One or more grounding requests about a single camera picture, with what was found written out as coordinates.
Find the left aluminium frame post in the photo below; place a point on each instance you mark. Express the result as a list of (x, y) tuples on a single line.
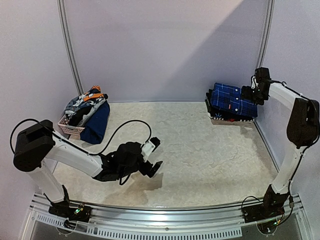
[(68, 45)]

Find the right aluminium frame post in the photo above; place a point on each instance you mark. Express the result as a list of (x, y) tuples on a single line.
[(265, 33)]

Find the blue plaid garment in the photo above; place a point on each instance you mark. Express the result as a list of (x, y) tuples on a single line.
[(229, 98)]

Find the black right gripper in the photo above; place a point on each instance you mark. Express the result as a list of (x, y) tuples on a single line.
[(249, 92)]

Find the aluminium front rail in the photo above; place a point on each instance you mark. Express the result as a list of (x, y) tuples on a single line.
[(221, 222)]

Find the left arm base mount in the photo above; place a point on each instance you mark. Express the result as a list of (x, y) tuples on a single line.
[(63, 209)]

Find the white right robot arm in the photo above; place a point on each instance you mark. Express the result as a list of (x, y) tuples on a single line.
[(302, 131)]

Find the aluminium frame post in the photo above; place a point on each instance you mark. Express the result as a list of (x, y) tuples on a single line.
[(265, 33), (68, 45)]

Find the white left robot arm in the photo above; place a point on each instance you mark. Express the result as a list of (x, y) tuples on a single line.
[(40, 141)]

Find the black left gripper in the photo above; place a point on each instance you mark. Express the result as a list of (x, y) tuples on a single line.
[(146, 170)]

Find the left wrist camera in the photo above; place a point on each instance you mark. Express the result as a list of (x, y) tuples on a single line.
[(149, 147)]

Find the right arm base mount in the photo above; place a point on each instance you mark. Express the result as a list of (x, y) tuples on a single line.
[(258, 212)]

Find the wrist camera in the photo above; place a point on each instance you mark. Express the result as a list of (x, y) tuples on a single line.
[(254, 83), (149, 147)]

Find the black t-shirt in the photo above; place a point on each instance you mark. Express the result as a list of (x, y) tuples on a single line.
[(215, 113)]

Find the solid navy blue garment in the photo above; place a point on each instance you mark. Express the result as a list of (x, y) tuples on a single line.
[(95, 127)]

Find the camouflage orange garment pile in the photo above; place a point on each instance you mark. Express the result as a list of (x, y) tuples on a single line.
[(79, 110)]

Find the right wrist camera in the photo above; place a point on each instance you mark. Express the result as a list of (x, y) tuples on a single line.
[(254, 83)]

